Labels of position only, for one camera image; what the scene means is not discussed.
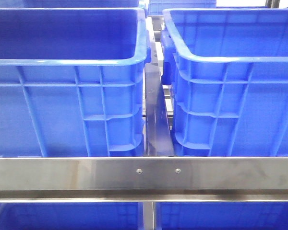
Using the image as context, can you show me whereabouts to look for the steel rack front rail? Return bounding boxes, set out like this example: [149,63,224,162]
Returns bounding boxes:
[0,157,288,203]

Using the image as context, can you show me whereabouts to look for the steel vertical rack post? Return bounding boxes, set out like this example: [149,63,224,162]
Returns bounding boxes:
[143,202,156,230]

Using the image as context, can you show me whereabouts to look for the far blue crate right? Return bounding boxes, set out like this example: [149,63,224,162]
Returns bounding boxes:
[148,0,216,16]

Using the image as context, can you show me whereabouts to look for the lower blue crate left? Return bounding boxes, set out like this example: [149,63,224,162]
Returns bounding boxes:
[0,203,144,230]

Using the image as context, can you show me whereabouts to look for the lower blue crate right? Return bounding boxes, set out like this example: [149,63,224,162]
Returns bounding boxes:
[156,202,288,230]

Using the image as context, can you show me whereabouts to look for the large blue crate right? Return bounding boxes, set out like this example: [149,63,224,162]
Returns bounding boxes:
[161,8,288,157]

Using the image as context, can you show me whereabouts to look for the large blue crate left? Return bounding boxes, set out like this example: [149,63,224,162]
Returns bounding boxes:
[0,8,150,158]

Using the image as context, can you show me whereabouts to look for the large blue crate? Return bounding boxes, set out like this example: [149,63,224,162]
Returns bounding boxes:
[161,8,288,157]
[0,8,150,158]

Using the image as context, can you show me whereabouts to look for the steel centre divider rail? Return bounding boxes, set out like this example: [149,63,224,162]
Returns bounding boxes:
[145,40,174,157]

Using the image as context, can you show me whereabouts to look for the far blue crate left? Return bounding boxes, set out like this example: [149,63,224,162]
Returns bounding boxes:
[0,0,147,9]

